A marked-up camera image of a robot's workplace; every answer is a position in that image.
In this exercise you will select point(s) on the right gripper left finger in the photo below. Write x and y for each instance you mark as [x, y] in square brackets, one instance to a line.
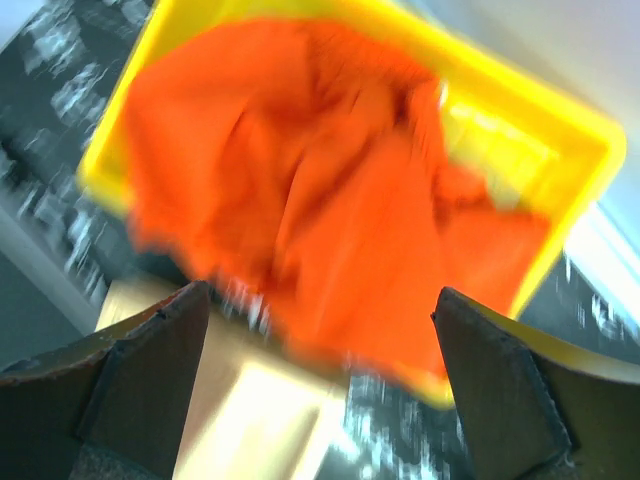
[112, 405]

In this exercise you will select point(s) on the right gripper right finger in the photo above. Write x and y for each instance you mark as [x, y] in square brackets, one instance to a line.
[533, 406]

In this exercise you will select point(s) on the orange shorts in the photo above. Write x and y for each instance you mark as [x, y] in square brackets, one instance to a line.
[305, 162]

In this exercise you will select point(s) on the yellow plastic tray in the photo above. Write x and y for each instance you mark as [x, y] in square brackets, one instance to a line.
[332, 165]

